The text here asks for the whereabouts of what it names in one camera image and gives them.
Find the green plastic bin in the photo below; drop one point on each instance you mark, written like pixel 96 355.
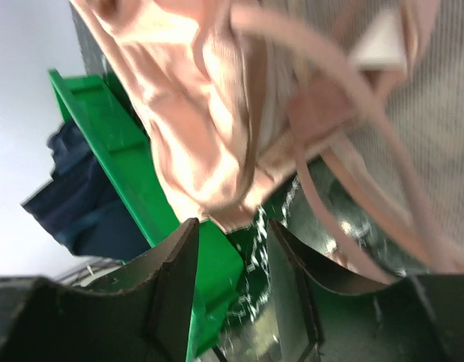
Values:
pixel 102 111

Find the pink mesh laundry bag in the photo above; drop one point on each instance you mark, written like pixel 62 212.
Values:
pixel 413 55

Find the navy blue garment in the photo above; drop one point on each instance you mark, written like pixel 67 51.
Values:
pixel 79 207

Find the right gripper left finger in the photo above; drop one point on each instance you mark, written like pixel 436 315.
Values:
pixel 139 312

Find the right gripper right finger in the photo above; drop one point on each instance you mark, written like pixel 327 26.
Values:
pixel 325 312

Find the pink satin bra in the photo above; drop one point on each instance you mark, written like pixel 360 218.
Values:
pixel 214 84

